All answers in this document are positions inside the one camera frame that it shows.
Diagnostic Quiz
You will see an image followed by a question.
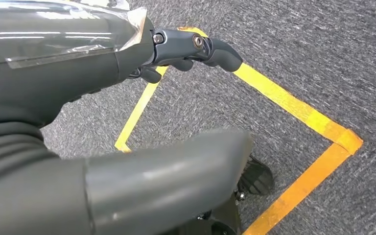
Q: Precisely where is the ribbed grey left arm sleeve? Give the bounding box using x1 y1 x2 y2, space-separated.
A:
0 121 61 187

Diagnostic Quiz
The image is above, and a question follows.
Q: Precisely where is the black robot foot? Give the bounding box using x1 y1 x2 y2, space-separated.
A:
235 155 275 202

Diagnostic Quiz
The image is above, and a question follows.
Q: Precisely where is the yellow tape floor square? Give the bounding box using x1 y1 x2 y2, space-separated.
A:
114 26 364 235

